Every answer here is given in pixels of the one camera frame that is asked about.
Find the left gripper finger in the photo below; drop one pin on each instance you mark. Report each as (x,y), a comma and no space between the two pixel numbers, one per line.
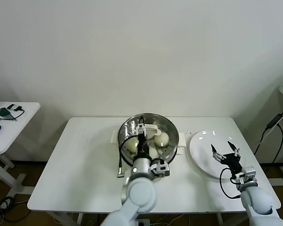
(141,129)

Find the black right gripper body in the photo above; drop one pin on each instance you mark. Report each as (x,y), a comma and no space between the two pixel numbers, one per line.
(233,162)

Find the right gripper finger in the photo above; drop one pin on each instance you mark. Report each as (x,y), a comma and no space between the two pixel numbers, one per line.
(231,144)
(213,148)

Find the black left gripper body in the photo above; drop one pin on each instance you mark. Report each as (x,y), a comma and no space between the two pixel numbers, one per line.
(142,147)

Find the white steamed baozi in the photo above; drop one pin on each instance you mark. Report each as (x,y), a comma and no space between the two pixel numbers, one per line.
(132,144)
(153,153)
(151,137)
(162,139)

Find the round glass lid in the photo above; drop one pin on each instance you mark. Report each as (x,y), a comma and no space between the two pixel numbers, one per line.
(155,130)

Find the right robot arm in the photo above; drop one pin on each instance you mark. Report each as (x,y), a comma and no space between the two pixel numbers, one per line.
(257,200)

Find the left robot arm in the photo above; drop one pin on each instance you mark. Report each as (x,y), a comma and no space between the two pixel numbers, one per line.
(141,195)

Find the perforated steel steamer basket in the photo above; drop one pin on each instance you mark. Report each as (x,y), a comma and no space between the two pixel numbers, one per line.
(182,140)

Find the white round plate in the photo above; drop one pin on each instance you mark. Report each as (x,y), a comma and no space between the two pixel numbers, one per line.
(202,169)

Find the large white table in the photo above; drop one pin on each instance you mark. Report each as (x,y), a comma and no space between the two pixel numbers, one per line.
(191,195)

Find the small white side table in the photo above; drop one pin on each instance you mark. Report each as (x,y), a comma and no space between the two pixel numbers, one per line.
(19,122)

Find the small black usb device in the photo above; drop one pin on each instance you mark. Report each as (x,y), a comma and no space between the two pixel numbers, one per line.
(11,106)

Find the green electronic device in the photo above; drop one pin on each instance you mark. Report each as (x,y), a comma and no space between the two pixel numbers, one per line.
(3,111)

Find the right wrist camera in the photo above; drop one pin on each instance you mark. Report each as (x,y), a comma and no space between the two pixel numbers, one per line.
(247,175)

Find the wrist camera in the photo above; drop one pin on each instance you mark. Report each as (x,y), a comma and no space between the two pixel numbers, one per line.
(247,175)
(161,168)

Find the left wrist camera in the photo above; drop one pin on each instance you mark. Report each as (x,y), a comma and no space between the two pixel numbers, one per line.
(161,168)

